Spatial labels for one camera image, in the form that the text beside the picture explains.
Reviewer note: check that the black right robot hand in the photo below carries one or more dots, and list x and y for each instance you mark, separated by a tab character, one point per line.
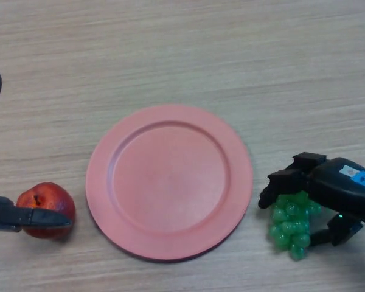
337	188

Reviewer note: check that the red apple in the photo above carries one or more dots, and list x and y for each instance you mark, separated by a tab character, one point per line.
48	197

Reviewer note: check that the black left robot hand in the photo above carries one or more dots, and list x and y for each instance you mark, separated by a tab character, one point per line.
6	216

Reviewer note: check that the pink round plate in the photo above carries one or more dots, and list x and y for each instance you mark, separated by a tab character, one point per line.
170	185

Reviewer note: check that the green grapes bunch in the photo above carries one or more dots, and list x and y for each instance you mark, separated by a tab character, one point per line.
289	225

